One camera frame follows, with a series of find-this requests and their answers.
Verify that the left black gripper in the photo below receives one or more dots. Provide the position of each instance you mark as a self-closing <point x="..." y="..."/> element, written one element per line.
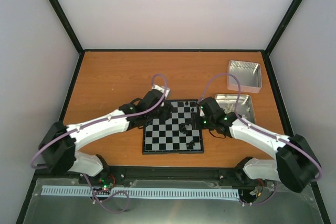
<point x="165" y="115"/>

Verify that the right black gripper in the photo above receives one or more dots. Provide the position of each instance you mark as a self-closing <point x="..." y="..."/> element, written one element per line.
<point x="199" y="125"/>

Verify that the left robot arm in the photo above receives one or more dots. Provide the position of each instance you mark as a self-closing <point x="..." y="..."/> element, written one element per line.
<point x="60" y="148"/>

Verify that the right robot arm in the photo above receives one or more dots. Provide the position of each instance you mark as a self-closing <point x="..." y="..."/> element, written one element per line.
<point x="292" y="161"/>

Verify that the pile of white chess pieces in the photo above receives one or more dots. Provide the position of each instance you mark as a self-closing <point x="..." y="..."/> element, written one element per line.
<point x="231" y="108"/>

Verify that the silver tin with white pieces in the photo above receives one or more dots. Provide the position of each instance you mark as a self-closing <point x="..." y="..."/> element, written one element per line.
<point x="243" y="102"/>

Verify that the small circuit board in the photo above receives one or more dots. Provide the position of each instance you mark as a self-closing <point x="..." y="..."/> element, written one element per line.
<point x="107" y="185"/>

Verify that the black and silver chessboard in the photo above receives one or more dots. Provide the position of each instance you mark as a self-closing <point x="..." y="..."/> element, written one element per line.
<point x="164" y="137"/>

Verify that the empty silver tin lid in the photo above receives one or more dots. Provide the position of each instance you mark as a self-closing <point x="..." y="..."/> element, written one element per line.
<point x="248" y="75"/>

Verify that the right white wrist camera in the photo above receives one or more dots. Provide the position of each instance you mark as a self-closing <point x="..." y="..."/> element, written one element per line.
<point x="201" y="110"/>

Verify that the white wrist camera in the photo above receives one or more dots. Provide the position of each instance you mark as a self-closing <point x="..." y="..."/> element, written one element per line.
<point x="162" y="89"/>
<point x="201" y="110"/>

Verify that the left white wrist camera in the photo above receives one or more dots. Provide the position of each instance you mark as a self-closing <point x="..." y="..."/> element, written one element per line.
<point x="162" y="89"/>

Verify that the black frame rail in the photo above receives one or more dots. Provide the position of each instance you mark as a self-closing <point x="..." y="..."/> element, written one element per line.
<point x="124" y="175"/>

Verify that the light blue cable duct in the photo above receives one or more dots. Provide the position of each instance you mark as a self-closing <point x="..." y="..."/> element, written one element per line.
<point x="142" y="193"/>

